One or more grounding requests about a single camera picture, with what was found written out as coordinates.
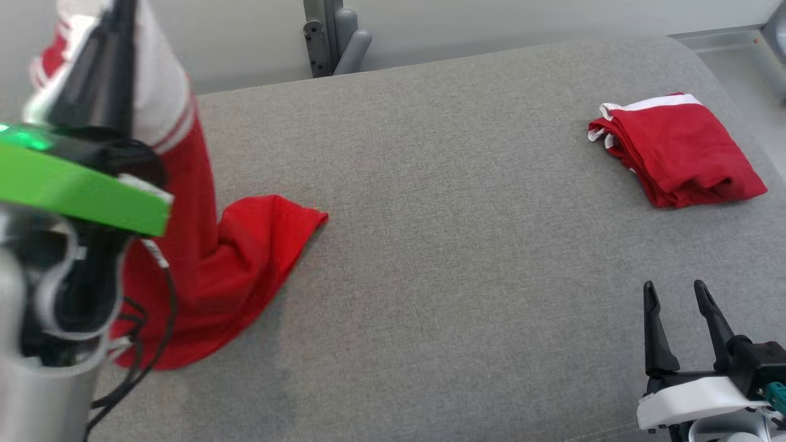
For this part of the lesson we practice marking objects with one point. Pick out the red jersey with white trim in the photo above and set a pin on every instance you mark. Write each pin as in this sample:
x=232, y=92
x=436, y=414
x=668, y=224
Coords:
x=202, y=258

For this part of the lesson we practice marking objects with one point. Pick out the grey metal post with bracket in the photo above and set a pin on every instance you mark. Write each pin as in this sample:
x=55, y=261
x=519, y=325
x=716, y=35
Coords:
x=334, y=37

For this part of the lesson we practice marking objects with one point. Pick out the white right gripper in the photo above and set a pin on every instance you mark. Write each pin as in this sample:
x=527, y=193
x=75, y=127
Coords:
x=706, y=399

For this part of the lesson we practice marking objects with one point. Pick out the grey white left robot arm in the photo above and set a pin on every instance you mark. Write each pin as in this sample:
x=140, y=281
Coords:
x=43, y=344

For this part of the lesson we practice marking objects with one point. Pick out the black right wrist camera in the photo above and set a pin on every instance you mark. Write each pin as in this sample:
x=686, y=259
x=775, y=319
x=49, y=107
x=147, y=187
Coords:
x=761, y=362

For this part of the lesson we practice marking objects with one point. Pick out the grey fabric sofa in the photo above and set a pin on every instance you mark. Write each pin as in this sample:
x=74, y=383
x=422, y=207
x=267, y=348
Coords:
x=460, y=245

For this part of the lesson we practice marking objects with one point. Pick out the red shorts with white stripe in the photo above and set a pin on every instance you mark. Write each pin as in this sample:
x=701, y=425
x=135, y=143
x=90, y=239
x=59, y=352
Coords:
x=681, y=147

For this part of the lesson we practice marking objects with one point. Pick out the teal right camera connector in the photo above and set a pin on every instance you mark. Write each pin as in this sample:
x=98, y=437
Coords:
x=777, y=398

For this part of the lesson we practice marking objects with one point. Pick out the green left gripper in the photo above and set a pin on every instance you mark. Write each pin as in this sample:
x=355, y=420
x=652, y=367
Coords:
x=73, y=184

